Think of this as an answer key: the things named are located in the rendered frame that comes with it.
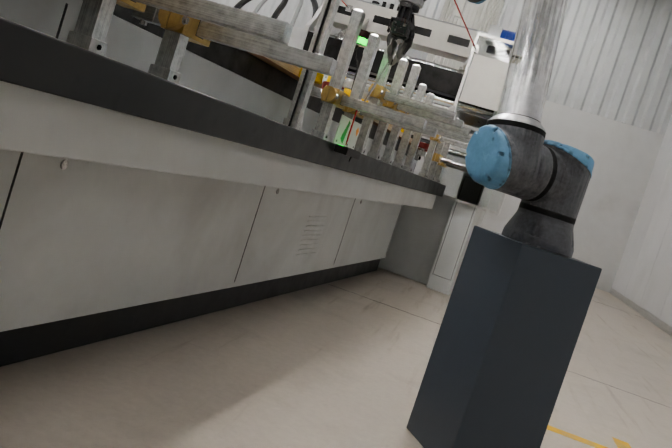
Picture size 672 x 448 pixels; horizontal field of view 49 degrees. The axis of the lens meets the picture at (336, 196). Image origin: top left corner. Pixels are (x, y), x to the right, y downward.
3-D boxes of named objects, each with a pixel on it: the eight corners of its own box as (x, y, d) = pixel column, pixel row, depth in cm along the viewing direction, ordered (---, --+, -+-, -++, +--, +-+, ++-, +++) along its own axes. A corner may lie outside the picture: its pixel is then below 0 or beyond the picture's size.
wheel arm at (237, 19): (286, 51, 116) (295, 24, 116) (279, 45, 113) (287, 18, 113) (61, -15, 128) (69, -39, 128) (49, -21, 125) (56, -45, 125)
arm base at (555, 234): (544, 247, 210) (556, 214, 209) (586, 263, 192) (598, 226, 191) (488, 229, 204) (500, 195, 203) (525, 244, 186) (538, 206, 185)
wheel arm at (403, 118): (423, 132, 236) (428, 119, 236) (421, 131, 233) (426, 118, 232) (300, 95, 248) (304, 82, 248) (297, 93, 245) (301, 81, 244)
